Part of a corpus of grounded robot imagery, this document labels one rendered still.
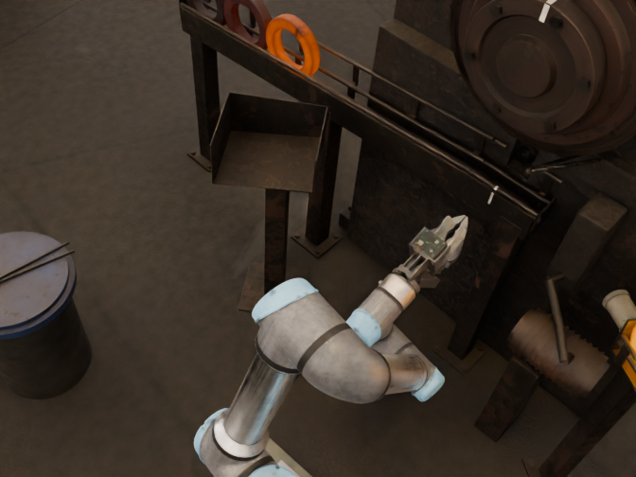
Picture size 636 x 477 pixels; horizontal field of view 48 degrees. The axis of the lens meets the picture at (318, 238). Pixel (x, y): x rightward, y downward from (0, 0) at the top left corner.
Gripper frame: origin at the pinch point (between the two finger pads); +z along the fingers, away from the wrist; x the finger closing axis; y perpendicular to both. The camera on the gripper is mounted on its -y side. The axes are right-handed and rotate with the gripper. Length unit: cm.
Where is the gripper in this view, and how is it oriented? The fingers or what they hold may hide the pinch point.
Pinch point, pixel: (462, 221)
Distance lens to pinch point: 163.0
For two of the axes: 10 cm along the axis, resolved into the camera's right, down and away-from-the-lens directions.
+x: -7.2, -5.7, 3.9
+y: -1.5, -4.2, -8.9
